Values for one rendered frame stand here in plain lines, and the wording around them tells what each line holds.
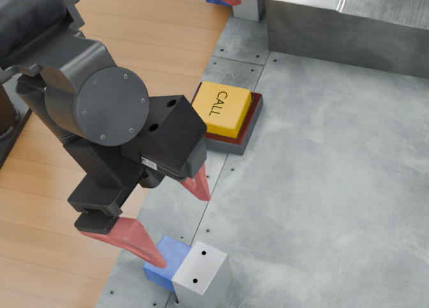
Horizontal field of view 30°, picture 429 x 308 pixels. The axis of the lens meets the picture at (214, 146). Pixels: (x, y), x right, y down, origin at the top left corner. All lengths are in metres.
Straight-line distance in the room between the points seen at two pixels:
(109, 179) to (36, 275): 0.27
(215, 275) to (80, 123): 0.28
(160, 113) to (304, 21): 0.41
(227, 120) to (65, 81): 0.38
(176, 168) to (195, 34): 0.49
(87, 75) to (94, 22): 0.56
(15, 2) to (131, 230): 0.20
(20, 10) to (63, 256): 0.36
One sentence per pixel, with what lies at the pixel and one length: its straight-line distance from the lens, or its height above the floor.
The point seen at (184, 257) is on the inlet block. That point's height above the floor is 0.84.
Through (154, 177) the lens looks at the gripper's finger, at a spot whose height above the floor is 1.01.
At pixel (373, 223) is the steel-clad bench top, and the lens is 0.87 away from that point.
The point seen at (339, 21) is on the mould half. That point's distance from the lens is 0.95.
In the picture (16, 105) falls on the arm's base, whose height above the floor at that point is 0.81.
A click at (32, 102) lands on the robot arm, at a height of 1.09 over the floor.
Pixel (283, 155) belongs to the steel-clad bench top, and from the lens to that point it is 0.92.
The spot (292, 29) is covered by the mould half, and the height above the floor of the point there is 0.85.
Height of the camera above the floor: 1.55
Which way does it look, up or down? 53 degrees down
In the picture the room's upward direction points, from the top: 11 degrees counter-clockwise
